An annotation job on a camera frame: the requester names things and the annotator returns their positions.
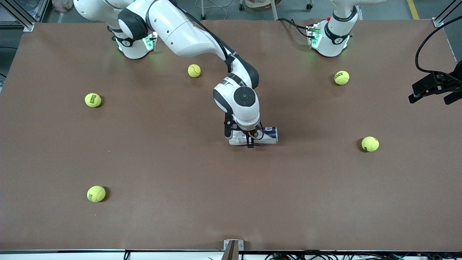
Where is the aluminium frame post with bracket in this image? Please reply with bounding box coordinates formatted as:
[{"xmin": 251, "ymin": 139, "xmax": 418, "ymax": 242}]
[{"xmin": 432, "ymin": 0, "xmax": 462, "ymax": 28}]

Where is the grey metal table clamp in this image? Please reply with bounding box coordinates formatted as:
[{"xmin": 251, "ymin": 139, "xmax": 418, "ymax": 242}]
[{"xmin": 222, "ymin": 239, "xmax": 244, "ymax": 260}]

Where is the white floor cable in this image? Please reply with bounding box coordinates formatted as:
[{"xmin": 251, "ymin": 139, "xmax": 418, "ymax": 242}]
[{"xmin": 195, "ymin": 0, "xmax": 229, "ymax": 21}]

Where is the white table edge rail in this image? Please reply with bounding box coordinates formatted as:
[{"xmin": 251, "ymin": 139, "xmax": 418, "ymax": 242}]
[{"xmin": 0, "ymin": 249, "xmax": 462, "ymax": 260}]

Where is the clear plastic bag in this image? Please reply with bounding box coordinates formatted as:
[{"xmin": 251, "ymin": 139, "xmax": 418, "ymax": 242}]
[{"xmin": 52, "ymin": 0, "xmax": 74, "ymax": 12}]

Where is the black left base cable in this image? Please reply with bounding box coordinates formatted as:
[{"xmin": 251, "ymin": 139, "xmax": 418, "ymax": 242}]
[{"xmin": 277, "ymin": 17, "xmax": 315, "ymax": 39}]

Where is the black cable bundle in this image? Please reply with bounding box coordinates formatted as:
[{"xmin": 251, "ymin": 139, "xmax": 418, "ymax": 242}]
[{"xmin": 265, "ymin": 250, "xmax": 462, "ymax": 260}]

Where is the white blue tennis ball can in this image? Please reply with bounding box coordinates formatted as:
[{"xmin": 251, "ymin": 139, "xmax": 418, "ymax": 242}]
[{"xmin": 229, "ymin": 126, "xmax": 279, "ymax": 146}]

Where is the aluminium frame post with panels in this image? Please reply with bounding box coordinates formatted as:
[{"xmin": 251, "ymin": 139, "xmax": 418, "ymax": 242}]
[{"xmin": 0, "ymin": 0, "xmax": 50, "ymax": 32}]

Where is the brown table cover sheet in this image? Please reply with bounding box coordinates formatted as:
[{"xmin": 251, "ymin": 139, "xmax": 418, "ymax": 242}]
[{"xmin": 0, "ymin": 18, "xmax": 462, "ymax": 252}]

